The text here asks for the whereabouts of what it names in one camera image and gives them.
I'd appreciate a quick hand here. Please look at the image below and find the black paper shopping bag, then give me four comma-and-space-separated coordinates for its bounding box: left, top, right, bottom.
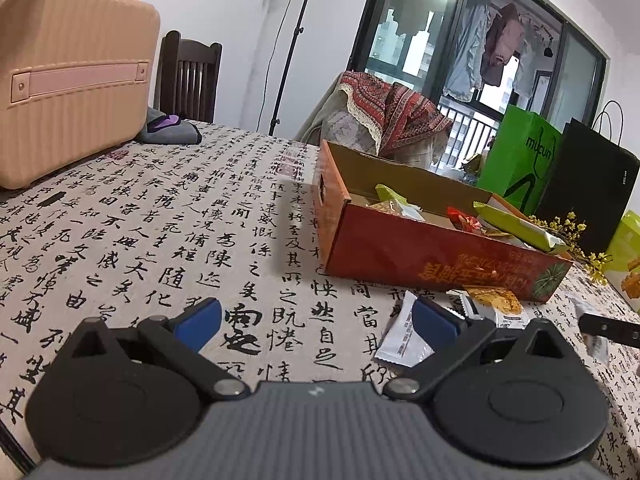
535, 118, 639, 252

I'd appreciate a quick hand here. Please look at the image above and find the green white snack bar packet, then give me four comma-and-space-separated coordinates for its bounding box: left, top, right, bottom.
473, 202, 568, 254

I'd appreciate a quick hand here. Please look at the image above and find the grey purple folded cloth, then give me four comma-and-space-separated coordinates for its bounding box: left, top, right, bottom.
134, 107, 203, 145

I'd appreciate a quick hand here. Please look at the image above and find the grey quilted chair cover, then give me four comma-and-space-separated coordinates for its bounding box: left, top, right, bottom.
295, 73, 446, 169

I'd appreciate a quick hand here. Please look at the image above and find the red patterned blanket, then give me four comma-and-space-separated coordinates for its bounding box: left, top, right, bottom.
336, 70, 452, 156

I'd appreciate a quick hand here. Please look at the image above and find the calligraphy print tablecloth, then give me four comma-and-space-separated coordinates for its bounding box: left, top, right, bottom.
0, 120, 640, 480

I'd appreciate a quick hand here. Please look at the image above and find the large red chips bag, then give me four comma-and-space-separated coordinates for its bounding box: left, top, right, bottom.
447, 206, 484, 234

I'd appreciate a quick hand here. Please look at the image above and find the hanging pink jacket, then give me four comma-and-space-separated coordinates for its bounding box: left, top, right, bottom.
480, 3, 524, 87

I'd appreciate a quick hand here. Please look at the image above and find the orange cardboard pumpkin box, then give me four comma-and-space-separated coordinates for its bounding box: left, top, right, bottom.
312, 142, 572, 302

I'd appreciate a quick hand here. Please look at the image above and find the dark wooden chair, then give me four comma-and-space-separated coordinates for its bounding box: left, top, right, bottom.
154, 30, 222, 124

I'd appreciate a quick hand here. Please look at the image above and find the green paper shopping bag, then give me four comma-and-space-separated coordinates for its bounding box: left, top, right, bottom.
477, 105, 562, 216

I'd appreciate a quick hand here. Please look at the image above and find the studio lamp on stand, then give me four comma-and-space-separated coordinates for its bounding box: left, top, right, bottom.
268, 0, 309, 136

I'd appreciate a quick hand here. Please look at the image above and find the pink small suitcase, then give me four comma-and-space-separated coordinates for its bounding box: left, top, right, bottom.
1, 0, 160, 190

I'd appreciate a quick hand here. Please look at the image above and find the white gold oat crisp packet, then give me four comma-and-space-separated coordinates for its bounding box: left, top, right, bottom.
448, 286, 530, 330

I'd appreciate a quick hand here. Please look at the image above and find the yellow-green snack carton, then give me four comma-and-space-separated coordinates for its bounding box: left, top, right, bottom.
603, 210, 640, 312

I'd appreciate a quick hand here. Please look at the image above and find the yellow dried flower branch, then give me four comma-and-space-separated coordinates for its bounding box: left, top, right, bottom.
527, 211, 612, 286

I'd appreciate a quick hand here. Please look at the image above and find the pale green snack packet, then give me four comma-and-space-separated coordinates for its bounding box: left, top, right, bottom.
371, 183, 425, 222

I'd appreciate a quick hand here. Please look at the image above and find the hanging light blue garment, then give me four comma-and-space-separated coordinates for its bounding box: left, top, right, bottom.
442, 0, 490, 103

